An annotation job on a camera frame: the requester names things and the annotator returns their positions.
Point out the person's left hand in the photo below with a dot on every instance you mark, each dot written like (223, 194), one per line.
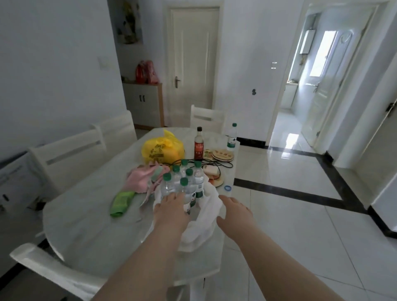
(172, 212)

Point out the person's right hand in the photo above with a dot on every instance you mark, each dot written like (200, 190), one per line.
(238, 218)

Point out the person's left fingers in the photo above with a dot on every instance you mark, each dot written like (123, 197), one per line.
(173, 196)

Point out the person's right thumb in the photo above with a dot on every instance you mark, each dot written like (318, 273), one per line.
(222, 221)

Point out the pack of green-capped water bottles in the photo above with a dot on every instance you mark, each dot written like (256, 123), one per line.
(181, 186)

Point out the white plastic bag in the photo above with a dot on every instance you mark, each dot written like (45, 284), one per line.
(206, 214)

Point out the person's right forearm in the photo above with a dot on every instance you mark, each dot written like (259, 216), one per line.
(279, 266)

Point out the person's left forearm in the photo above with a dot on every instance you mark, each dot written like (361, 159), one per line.
(145, 263)

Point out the pink cloth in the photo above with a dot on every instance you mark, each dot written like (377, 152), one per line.
(139, 178)

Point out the round straw mat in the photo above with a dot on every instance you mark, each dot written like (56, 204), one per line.
(217, 181)

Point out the beige rectangular block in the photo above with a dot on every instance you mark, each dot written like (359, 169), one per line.
(211, 170)

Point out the yellow plastic bag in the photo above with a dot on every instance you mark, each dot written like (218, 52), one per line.
(161, 148)

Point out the green cloth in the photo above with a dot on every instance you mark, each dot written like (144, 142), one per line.
(121, 203)

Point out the dark sauce bottle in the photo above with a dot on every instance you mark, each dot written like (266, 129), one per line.
(198, 144)

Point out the single clear water bottle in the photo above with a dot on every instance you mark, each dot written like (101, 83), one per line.
(231, 139)

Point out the white dining chair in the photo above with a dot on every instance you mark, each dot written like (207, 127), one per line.
(68, 161)
(206, 117)
(119, 130)
(55, 269)

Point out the white wooden cabinet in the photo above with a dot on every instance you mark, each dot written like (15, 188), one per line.
(142, 104)

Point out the red gift bag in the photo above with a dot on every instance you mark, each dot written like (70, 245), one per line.
(145, 73)

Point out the closed white door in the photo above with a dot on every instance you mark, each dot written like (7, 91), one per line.
(194, 59)

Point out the white cardboard box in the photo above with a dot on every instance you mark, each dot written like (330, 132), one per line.
(18, 183)

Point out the open white door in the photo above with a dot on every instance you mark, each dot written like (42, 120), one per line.
(338, 77)

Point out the white water heater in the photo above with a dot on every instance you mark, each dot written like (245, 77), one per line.
(307, 42)

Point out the white light switch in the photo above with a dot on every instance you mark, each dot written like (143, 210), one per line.
(104, 63)

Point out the small white wall switch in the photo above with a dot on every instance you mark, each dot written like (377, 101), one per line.
(274, 64)

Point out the wall painting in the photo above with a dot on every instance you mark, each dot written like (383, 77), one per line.
(129, 21)

